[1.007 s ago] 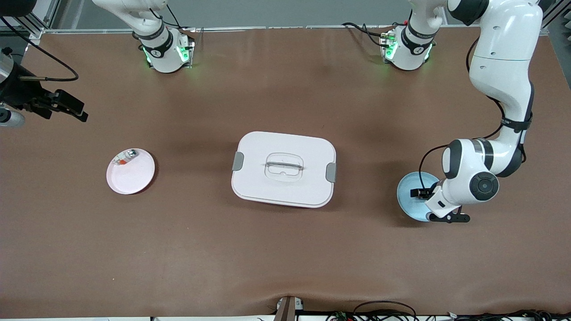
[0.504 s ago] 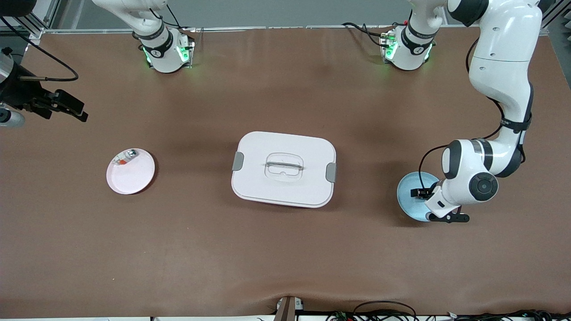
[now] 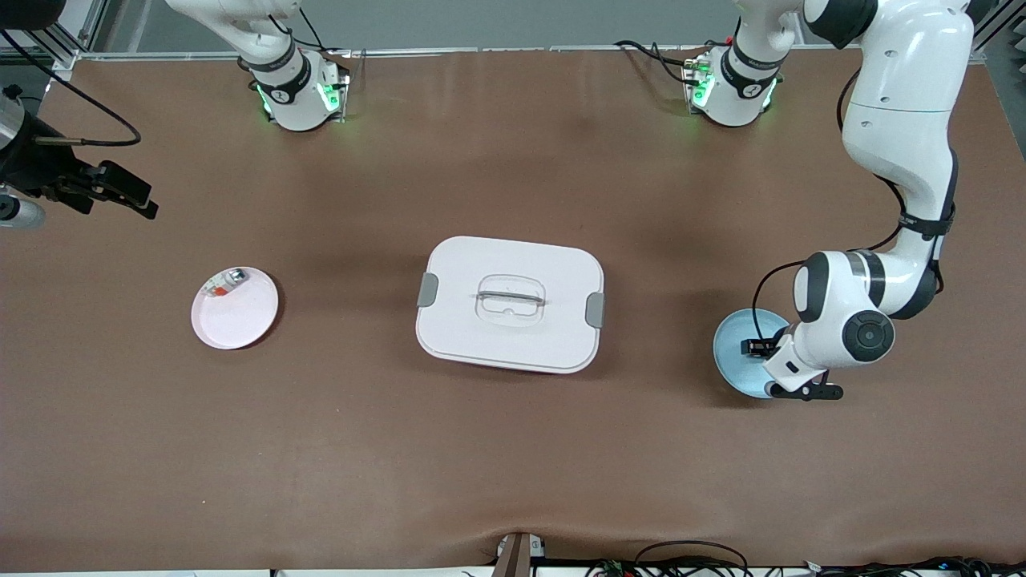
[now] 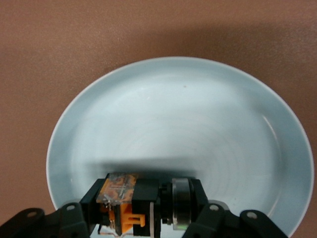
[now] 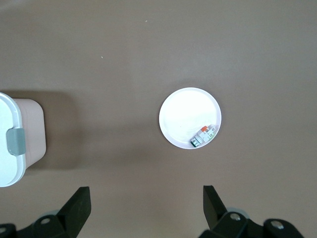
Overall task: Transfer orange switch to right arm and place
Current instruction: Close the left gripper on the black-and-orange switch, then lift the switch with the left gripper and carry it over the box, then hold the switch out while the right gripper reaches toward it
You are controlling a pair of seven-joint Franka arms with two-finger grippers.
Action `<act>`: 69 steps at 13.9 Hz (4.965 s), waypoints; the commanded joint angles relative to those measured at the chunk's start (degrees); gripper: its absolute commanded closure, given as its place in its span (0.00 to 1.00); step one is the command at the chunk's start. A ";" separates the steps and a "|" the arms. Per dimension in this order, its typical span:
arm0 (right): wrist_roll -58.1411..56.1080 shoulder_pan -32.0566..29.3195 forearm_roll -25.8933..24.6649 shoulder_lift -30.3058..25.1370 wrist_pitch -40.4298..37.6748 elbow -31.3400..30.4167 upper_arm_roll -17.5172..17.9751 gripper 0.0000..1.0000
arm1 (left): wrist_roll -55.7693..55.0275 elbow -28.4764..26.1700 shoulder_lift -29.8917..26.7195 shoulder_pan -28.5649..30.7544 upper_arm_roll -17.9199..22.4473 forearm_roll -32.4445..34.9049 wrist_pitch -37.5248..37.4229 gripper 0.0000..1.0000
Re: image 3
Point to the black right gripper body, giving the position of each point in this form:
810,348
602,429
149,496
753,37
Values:
32,166

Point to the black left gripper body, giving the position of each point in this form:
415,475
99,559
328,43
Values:
757,347

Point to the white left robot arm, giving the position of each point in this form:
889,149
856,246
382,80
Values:
898,120

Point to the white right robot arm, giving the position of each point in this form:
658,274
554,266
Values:
292,88

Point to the light blue round plate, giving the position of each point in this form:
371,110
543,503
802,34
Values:
733,365

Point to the pale pink round plate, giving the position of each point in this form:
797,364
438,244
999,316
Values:
240,320

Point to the grey box latch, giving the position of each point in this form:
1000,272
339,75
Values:
595,310
427,289

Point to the white lidded lunch box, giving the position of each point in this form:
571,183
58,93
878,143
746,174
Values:
513,344

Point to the small white block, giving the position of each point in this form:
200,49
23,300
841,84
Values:
537,546

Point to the brown clamp bar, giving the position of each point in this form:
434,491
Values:
513,557

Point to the slanted aluminium frame profile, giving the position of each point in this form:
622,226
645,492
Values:
56,50

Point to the upright aluminium frame profile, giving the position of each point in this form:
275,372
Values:
94,24

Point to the silver table edge rail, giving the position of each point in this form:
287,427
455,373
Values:
481,51

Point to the aluminium corner frame profile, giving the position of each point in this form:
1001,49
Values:
998,28

